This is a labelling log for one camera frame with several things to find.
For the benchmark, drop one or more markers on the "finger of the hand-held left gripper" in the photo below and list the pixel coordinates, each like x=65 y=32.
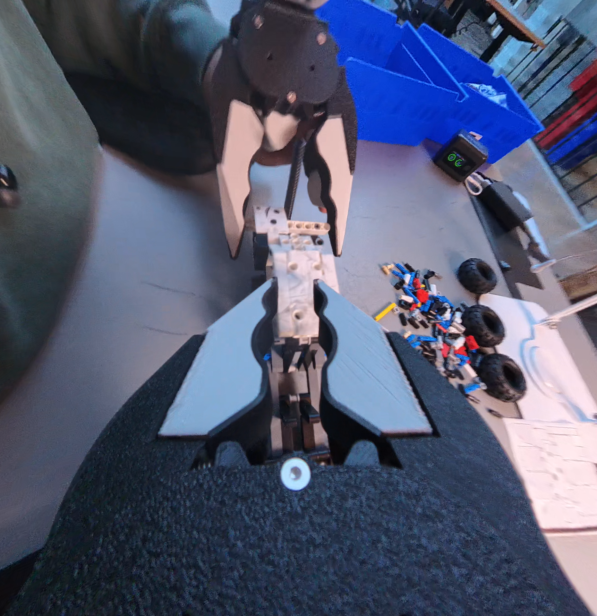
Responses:
x=236 y=168
x=339 y=168

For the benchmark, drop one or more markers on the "person's left hand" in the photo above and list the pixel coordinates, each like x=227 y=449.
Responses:
x=274 y=158

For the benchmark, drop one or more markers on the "brick truck chassis model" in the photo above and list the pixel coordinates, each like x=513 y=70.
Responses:
x=296 y=288

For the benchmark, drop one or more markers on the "grey desk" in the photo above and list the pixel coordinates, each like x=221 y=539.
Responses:
x=134 y=288

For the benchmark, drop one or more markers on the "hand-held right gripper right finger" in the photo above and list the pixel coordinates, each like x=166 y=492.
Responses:
x=370 y=380

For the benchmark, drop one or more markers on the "pile of small brick parts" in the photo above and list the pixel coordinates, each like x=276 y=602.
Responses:
x=433 y=317

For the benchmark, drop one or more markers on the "dark standing table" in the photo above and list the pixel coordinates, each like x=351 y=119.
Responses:
x=515 y=19

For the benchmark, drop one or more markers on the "black earphone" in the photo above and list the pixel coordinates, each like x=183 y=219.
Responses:
x=2 y=185

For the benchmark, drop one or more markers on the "black device green display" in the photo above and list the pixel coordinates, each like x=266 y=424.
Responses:
x=459 y=156

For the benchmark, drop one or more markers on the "black power adapter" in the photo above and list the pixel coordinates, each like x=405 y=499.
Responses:
x=505 y=204

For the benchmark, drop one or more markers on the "white sticker sheet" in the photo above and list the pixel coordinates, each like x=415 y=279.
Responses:
x=553 y=471

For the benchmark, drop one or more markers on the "black toy tire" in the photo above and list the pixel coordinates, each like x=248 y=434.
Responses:
x=503 y=378
x=476 y=275
x=483 y=325

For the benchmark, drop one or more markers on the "person's left forearm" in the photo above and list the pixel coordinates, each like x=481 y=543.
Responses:
x=183 y=43

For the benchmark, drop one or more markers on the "person's green sweatshirt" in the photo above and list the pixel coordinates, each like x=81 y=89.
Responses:
x=33 y=216

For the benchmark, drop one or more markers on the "white book stand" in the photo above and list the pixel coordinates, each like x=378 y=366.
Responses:
x=558 y=346

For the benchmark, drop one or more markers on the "yellow axle rod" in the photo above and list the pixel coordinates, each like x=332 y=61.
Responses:
x=385 y=313

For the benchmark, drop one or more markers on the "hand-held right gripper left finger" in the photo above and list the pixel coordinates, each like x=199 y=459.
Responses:
x=221 y=380

